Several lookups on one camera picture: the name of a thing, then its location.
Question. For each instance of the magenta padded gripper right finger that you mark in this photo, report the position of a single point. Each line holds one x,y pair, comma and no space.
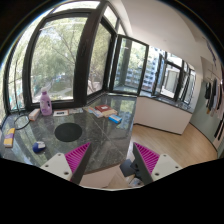
151,165

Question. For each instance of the light blue booklet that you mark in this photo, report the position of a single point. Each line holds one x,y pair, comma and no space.
93,111

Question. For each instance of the hanging dark clothes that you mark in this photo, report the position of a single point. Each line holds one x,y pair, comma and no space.
214,95

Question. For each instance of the yellow and purple sponge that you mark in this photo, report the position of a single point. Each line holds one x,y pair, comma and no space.
9,138

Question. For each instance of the dark framed window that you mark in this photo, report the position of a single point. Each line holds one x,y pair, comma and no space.
79,49

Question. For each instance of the tan flat box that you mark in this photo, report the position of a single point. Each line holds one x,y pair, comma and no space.
109,113

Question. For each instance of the small beige box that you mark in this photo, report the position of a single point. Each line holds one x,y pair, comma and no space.
34,114

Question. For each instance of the red book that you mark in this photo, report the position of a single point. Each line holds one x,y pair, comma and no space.
103,108

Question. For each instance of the blue box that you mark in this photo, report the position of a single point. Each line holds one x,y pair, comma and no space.
116,119

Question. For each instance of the white flat card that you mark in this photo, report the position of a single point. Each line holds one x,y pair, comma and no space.
58,113

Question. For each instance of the blue and white computer mouse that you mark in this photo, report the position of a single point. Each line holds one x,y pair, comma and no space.
38,147

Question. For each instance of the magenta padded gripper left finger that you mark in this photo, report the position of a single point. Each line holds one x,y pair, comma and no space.
70,166

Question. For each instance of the purple detergent bottle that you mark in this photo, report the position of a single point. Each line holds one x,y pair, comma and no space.
45,103

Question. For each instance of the round black mouse pad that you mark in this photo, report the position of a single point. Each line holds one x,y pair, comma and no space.
68,132

